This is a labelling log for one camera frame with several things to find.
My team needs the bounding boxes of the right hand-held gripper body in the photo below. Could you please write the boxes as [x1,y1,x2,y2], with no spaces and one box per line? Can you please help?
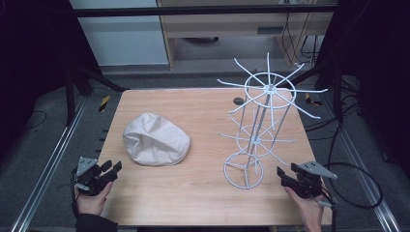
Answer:
[280,160,338,199]

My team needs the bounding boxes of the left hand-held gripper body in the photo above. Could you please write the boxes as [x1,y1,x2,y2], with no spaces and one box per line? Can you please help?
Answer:
[74,156,114,197]

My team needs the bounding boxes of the white cloth hat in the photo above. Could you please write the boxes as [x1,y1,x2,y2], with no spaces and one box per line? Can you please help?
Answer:
[122,111,192,167]

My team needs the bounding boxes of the white wire rack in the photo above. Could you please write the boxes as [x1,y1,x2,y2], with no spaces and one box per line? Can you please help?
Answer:
[216,51,330,190]

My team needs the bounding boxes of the person's left hand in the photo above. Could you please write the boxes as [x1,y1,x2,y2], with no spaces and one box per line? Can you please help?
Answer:
[73,181,114,217]

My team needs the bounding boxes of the person's right hand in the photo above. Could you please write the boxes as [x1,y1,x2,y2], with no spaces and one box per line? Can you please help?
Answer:
[283,186,327,232]

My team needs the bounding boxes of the yellow black striped tape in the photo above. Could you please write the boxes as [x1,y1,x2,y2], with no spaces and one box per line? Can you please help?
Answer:
[98,95,111,113]
[304,92,323,107]

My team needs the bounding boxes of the black metal stand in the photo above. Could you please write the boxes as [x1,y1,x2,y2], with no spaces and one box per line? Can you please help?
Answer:
[289,61,344,125]
[65,62,129,127]

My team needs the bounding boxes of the black curtain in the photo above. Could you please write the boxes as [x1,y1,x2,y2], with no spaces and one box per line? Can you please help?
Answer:
[313,0,410,180]
[0,0,104,162]

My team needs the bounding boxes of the white cabinet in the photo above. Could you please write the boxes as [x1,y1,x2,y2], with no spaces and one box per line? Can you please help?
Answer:
[69,0,170,68]

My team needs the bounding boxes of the light wooden desk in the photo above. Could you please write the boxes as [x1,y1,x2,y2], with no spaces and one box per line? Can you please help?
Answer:
[157,0,337,71]

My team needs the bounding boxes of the black horizontal bar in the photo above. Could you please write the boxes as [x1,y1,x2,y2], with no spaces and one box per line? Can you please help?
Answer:
[73,4,337,17]

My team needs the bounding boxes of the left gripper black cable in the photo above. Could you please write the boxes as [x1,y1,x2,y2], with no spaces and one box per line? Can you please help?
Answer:
[57,173,81,221]

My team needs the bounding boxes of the right gripper grey plug cable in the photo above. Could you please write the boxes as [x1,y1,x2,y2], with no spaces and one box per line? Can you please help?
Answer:
[317,189,339,232]

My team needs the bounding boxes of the aluminium floor rail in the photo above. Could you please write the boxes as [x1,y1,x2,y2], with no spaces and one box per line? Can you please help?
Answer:
[9,96,89,232]
[320,93,402,232]

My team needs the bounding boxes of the black looped cable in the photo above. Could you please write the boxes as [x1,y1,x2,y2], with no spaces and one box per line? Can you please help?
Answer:
[323,161,385,210]

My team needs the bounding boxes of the thin black floor cable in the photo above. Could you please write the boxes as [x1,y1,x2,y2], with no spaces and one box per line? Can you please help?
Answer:
[23,109,48,131]

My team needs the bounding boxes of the black hanging cables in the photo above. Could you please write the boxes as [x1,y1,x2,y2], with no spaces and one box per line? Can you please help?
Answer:
[280,12,321,67]

